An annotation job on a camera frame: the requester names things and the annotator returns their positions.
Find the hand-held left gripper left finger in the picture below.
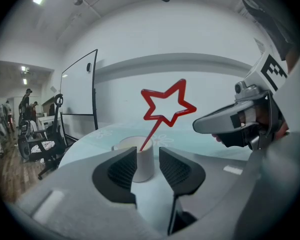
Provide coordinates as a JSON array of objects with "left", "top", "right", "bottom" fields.
[{"left": 91, "top": 146, "right": 138, "bottom": 209}]

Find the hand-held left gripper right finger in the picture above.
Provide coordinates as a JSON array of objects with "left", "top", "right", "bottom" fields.
[{"left": 158, "top": 146, "right": 207, "bottom": 236}]

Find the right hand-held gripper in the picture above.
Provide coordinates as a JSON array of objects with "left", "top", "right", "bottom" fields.
[{"left": 192, "top": 43, "right": 300, "bottom": 152}]

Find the white cup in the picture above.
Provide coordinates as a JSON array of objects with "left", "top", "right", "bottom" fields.
[{"left": 111, "top": 135, "right": 156, "bottom": 183}]

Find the red star stick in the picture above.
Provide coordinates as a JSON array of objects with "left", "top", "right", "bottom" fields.
[{"left": 139, "top": 78, "right": 198, "bottom": 152}]

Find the person's right hand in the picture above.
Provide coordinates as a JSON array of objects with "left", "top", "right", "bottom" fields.
[{"left": 239, "top": 105, "right": 270, "bottom": 130}]

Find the black office chair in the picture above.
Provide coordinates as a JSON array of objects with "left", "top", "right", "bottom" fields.
[{"left": 16, "top": 93, "right": 79, "bottom": 181}]

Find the white table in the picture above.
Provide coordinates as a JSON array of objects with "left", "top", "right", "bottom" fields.
[{"left": 36, "top": 115, "right": 62, "bottom": 138}]

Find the black-framed whiteboard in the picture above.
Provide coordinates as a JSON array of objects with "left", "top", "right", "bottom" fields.
[{"left": 59, "top": 48, "right": 100, "bottom": 132}]

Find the person's dark shirt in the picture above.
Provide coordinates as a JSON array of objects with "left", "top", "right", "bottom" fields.
[{"left": 236, "top": 0, "right": 300, "bottom": 61}]

